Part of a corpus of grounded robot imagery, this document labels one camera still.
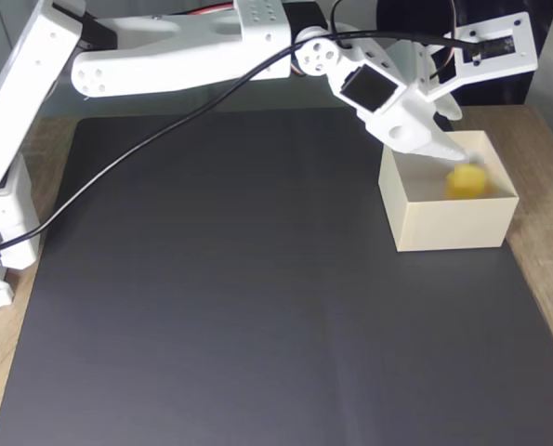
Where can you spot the black table mat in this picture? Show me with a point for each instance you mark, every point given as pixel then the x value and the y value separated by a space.
pixel 276 371

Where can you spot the white open box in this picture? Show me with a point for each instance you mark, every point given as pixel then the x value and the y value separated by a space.
pixel 452 223

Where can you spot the yellow cube block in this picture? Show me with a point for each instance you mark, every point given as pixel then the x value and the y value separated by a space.
pixel 465 183

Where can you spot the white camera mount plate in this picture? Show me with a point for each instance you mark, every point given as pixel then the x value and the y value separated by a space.
pixel 490 65

